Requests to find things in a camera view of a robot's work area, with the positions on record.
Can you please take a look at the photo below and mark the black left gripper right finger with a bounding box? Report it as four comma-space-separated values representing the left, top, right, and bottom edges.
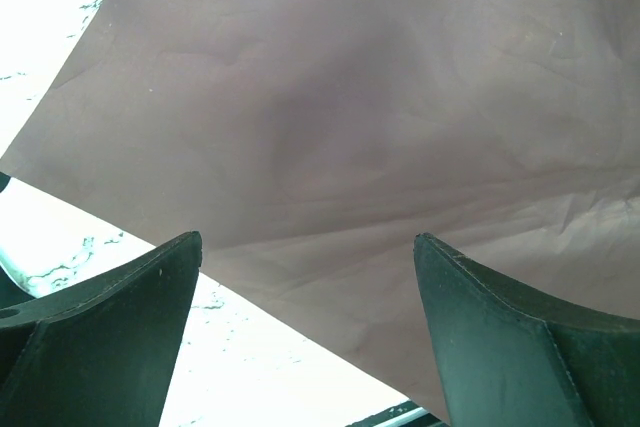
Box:
414, 233, 639, 426

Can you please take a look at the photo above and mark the black mounting base plate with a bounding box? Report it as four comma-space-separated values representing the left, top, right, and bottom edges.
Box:
348, 400, 447, 427

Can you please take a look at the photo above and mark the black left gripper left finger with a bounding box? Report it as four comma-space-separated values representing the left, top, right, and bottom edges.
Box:
1, 232, 202, 427

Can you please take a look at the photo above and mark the dark red wrapping paper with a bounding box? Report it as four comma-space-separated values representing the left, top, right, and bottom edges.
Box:
1, 0, 639, 414

